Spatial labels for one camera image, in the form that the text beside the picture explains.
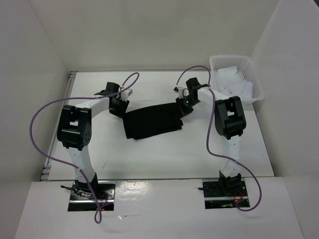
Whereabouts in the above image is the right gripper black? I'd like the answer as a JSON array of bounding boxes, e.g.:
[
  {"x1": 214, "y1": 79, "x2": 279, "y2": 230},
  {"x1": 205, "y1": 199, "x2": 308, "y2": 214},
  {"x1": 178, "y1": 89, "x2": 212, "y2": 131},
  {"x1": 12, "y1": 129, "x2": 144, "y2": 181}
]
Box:
[{"x1": 176, "y1": 96, "x2": 200, "y2": 120}]

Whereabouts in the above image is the black skirt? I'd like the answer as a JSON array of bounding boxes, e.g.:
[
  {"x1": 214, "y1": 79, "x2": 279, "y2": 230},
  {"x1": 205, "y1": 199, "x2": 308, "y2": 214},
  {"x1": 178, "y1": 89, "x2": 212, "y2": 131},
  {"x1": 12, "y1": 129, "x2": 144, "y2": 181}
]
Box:
[{"x1": 123, "y1": 103, "x2": 183, "y2": 140}]

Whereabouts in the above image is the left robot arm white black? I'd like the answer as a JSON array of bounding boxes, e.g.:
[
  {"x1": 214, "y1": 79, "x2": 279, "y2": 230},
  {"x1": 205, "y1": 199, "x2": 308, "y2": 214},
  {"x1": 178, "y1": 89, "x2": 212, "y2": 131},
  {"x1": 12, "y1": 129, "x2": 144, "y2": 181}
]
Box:
[{"x1": 57, "y1": 82, "x2": 133, "y2": 199}]

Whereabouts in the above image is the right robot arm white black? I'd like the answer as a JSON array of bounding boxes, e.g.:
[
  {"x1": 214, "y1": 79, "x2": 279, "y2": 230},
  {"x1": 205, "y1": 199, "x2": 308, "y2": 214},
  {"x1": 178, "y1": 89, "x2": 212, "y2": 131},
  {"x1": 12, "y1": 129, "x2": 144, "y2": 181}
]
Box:
[{"x1": 174, "y1": 78, "x2": 246, "y2": 196}]

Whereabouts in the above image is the white skirt in basket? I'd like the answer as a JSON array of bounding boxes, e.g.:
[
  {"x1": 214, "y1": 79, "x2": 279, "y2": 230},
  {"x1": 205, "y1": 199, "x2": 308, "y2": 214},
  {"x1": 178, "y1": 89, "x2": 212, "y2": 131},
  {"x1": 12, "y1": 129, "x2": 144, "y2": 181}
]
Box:
[{"x1": 216, "y1": 66, "x2": 253, "y2": 101}]

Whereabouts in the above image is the white perforated plastic basket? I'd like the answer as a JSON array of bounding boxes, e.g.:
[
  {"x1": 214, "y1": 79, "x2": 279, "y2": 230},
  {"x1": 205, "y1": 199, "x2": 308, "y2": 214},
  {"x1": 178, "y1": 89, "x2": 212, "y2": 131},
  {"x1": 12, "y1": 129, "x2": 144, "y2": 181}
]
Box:
[{"x1": 209, "y1": 55, "x2": 265, "y2": 104}]

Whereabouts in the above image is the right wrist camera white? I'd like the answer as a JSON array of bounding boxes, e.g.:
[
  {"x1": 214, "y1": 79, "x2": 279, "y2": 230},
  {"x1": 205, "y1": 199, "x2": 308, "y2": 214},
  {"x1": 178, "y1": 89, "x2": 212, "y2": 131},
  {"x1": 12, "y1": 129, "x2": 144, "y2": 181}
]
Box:
[{"x1": 173, "y1": 86, "x2": 189, "y2": 99}]

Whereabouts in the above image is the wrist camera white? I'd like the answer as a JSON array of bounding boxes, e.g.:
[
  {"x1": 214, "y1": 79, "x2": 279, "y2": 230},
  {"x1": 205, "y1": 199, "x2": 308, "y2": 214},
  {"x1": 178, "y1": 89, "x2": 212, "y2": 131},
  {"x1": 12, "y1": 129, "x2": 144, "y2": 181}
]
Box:
[
  {"x1": 120, "y1": 87, "x2": 133, "y2": 102},
  {"x1": 173, "y1": 86, "x2": 189, "y2": 99}
]

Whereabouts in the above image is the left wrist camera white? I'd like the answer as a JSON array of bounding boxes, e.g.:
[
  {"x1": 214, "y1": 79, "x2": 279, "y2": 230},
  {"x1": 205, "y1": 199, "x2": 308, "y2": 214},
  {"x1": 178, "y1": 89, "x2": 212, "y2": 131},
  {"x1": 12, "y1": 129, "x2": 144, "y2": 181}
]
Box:
[{"x1": 120, "y1": 87, "x2": 133, "y2": 102}]

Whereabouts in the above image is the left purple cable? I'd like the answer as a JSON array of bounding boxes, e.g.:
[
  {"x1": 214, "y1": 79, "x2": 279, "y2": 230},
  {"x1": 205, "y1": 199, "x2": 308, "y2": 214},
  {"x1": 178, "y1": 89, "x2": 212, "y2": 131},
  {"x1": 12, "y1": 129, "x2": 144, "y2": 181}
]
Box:
[{"x1": 29, "y1": 72, "x2": 140, "y2": 224}]

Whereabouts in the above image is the purple cable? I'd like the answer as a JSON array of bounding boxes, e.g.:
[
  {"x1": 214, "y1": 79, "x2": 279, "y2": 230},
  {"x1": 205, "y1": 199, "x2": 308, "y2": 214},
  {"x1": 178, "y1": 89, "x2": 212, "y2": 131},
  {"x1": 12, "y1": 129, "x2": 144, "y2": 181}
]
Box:
[
  {"x1": 176, "y1": 65, "x2": 261, "y2": 212},
  {"x1": 29, "y1": 72, "x2": 140, "y2": 224}
]

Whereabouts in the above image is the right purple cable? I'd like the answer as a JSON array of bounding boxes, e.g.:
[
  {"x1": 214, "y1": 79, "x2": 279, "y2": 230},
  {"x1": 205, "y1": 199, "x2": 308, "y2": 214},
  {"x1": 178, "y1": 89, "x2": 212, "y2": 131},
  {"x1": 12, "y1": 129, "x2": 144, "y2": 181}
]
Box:
[{"x1": 176, "y1": 65, "x2": 261, "y2": 212}]

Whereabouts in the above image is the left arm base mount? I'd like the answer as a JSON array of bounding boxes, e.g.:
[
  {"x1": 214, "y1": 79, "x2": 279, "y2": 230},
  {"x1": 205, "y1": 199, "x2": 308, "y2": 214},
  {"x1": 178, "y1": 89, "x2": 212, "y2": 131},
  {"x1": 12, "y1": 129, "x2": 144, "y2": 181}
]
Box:
[{"x1": 60, "y1": 182, "x2": 116, "y2": 212}]

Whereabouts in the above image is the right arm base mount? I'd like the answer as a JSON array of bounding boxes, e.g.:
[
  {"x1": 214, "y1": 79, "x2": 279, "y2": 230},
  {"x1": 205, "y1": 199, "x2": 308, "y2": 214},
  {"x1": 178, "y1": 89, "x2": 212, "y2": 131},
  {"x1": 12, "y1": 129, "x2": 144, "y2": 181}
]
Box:
[{"x1": 198, "y1": 179, "x2": 250, "y2": 209}]

